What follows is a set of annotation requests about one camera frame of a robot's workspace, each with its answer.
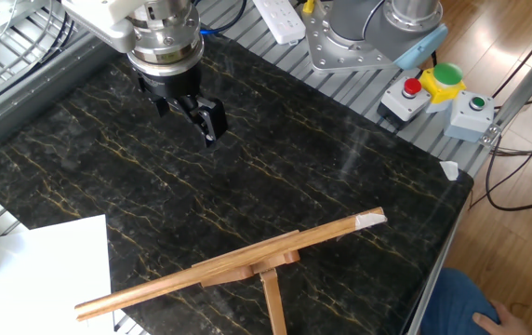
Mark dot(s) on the grey box green button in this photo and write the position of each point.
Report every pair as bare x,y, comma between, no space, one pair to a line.
468,118

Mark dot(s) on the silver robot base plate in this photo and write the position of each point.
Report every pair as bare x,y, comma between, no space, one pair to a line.
336,51

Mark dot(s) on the wooden photo frame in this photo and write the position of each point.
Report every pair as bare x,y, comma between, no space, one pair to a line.
229,263

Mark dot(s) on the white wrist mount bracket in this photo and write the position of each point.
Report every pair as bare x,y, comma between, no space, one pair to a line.
103,18

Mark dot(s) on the white tape scrap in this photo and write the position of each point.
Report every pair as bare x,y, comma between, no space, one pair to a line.
450,170

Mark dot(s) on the white power strip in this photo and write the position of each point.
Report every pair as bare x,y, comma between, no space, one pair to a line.
282,21

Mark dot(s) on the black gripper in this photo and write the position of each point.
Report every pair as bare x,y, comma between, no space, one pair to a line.
173,86

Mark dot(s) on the yellow box green mushroom button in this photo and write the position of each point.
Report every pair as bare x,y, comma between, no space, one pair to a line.
442,81

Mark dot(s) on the yellow plastic clip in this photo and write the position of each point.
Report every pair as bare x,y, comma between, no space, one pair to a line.
309,6

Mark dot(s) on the grey aluminium post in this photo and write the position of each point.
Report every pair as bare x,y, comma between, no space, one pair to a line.
526,86

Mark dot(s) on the wooden easel stand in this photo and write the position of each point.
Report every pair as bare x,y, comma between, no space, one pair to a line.
273,288

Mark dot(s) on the white paper sheet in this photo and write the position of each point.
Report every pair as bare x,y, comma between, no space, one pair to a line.
1,249
38,284

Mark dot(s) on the person's right hand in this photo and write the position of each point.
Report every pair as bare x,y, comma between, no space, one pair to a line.
508,325

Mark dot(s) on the blue jeans leg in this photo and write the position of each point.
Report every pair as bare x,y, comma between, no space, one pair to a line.
452,302

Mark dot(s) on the grey box red button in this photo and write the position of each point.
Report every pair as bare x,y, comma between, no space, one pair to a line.
401,102

